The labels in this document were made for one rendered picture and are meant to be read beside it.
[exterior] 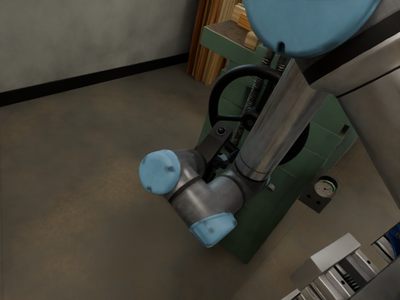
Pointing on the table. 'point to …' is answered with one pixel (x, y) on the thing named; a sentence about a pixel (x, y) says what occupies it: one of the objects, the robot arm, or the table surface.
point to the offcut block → (251, 40)
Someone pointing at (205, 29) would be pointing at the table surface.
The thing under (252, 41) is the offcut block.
